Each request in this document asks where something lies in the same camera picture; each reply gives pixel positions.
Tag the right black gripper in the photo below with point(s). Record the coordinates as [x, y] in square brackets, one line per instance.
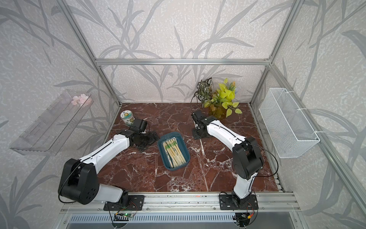
[195, 136]

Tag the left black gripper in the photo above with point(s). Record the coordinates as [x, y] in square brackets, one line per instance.
[152, 139]

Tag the teal storage box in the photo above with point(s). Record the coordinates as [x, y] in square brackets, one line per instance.
[182, 146]

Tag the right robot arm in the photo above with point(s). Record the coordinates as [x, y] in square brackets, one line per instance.
[247, 156]

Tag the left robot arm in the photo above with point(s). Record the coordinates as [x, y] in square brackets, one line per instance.
[79, 181]

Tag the potted green plant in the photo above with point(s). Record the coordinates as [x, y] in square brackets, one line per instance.
[222, 102]

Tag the small printed tin can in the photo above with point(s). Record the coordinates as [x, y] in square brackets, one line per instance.
[127, 117]

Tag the pink flower decoration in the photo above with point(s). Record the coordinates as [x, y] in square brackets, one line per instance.
[81, 100]

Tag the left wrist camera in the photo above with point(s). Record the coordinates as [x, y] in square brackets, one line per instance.
[138, 126]

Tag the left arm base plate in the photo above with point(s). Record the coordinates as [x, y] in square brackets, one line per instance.
[130, 202]

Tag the aluminium front rail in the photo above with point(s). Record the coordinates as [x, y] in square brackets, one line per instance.
[169, 202]

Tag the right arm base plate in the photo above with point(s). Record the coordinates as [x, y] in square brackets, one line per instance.
[233, 202]

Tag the white wire mesh basket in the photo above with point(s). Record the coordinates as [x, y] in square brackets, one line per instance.
[289, 129]

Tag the clear acrylic wall shelf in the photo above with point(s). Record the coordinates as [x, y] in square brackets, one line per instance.
[47, 135]

